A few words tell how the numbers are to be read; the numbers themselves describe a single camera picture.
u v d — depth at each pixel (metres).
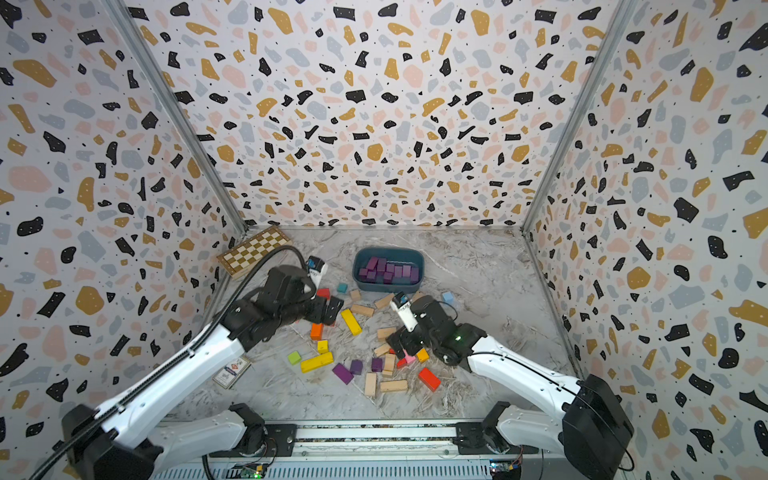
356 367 0.86
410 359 0.86
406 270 1.07
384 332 0.94
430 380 0.83
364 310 0.98
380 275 1.06
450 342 0.58
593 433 0.40
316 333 0.92
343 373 0.85
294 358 0.87
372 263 1.07
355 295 1.00
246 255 1.09
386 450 0.73
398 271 1.07
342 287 1.03
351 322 0.94
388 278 1.05
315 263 0.66
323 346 0.88
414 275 1.06
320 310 0.67
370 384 0.82
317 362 0.86
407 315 0.72
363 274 1.04
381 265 1.07
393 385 0.83
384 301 1.00
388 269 1.07
